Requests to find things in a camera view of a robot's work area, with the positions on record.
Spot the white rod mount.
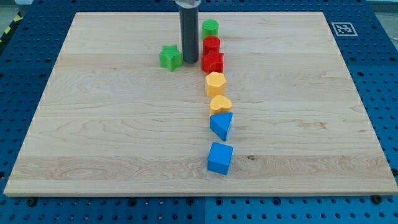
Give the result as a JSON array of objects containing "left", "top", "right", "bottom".
[{"left": 175, "top": 0, "right": 201, "bottom": 8}]

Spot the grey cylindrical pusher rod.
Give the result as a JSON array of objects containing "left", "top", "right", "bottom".
[{"left": 179, "top": 6, "right": 199, "bottom": 63}]

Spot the green cylinder block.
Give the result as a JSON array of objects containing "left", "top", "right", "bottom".
[{"left": 202, "top": 19, "right": 219, "bottom": 39}]

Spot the red cylinder block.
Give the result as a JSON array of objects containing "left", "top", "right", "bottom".
[{"left": 202, "top": 35, "right": 221, "bottom": 55}]

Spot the green star block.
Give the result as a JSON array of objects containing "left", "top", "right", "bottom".
[{"left": 159, "top": 45, "right": 182, "bottom": 72}]

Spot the red star block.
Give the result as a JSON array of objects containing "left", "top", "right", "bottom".
[{"left": 201, "top": 50, "right": 224, "bottom": 74}]

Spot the yellow pentagon block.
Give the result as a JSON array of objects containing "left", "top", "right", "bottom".
[{"left": 205, "top": 72, "right": 226, "bottom": 97}]

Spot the yellow heart block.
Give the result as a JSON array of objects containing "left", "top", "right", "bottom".
[{"left": 209, "top": 95, "right": 233, "bottom": 115}]

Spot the blue triangle block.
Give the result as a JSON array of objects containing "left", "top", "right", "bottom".
[{"left": 210, "top": 112, "right": 233, "bottom": 141}]

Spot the wooden board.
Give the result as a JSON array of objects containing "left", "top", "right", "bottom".
[{"left": 4, "top": 12, "right": 397, "bottom": 197}]

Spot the blue cube block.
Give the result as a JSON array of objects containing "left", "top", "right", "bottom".
[{"left": 207, "top": 142, "right": 234, "bottom": 175}]

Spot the white fiducial marker tag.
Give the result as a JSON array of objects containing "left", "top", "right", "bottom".
[{"left": 331, "top": 22, "right": 358, "bottom": 37}]

